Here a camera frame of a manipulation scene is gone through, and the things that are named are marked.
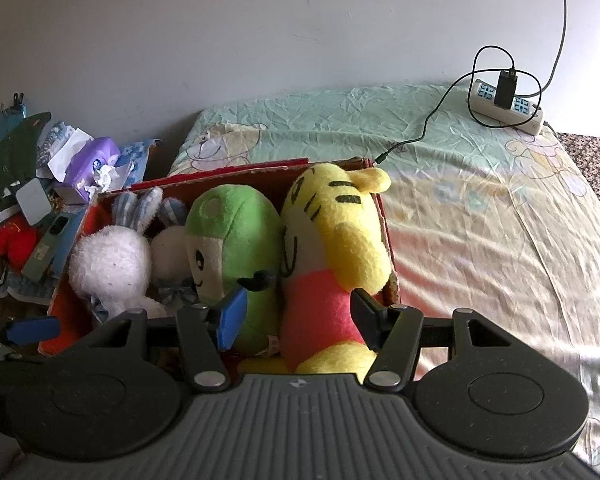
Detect brown patterned blanket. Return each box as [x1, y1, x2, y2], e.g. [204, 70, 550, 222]
[555, 131, 600, 241]

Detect black charger adapter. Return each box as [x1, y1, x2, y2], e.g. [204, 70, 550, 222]
[495, 69, 519, 109]

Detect green plush doll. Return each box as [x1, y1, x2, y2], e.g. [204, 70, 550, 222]
[184, 184, 284, 357]

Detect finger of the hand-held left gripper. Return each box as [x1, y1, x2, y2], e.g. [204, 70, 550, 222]
[2, 315, 62, 347]

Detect teal pen holder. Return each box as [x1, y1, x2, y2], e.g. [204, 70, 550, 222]
[0, 92, 29, 151]

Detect small red plush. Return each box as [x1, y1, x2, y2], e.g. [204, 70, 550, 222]
[0, 222, 44, 266]

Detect red cardboard box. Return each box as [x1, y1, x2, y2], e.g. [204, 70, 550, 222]
[37, 156, 403, 361]

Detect purple tissue pack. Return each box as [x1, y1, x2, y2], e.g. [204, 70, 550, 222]
[55, 136, 122, 205]

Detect yellow plush tiger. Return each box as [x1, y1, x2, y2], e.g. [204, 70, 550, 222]
[279, 161, 396, 376]

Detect dark green cap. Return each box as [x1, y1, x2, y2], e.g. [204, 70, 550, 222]
[0, 112, 54, 196]

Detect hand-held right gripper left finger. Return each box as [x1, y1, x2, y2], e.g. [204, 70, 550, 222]
[100, 287, 249, 395]

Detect grey hanging cable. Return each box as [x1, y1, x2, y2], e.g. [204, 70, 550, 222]
[515, 0, 570, 99]

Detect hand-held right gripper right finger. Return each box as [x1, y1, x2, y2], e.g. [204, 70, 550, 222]
[351, 287, 513, 393]

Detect long blue carton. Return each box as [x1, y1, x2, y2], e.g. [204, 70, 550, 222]
[21, 210, 88, 281]

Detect black charger cable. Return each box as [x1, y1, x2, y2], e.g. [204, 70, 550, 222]
[372, 46, 543, 167]

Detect grey-blue knit cloth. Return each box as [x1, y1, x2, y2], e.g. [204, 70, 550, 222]
[7, 274, 62, 302]

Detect pale plush rabbit striped ears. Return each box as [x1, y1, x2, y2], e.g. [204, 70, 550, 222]
[69, 186, 168, 323]

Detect white power strip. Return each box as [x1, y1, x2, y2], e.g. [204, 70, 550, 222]
[467, 78, 545, 136]

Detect grey square mirror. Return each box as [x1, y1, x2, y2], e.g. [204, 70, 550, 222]
[16, 178, 54, 226]

